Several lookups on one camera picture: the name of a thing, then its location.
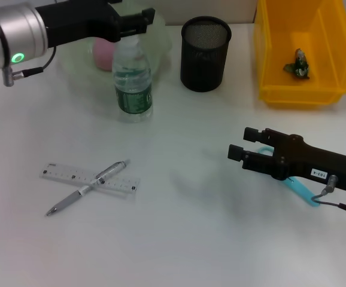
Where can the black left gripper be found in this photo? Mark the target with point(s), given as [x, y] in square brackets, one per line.
[80, 21]

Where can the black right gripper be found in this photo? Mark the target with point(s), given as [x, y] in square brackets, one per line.
[310, 164]

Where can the pink toy peach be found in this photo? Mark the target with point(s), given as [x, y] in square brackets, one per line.
[102, 56]

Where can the green label water bottle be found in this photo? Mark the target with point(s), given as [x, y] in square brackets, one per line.
[132, 89]

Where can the green plastic wrapper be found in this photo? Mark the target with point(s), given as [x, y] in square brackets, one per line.
[300, 67]

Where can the translucent green fruit plate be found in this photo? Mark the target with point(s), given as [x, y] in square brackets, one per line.
[161, 45]

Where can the blue plastic scissors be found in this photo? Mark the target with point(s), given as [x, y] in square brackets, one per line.
[303, 191]

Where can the black mesh pen holder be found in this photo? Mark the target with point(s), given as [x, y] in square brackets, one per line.
[204, 59]

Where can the transparent plastic ruler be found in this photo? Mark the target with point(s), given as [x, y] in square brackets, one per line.
[59, 173]

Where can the silver ballpoint pen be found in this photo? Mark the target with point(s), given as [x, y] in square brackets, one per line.
[71, 197]

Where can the yellow plastic storage bin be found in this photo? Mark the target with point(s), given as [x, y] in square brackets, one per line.
[280, 89]

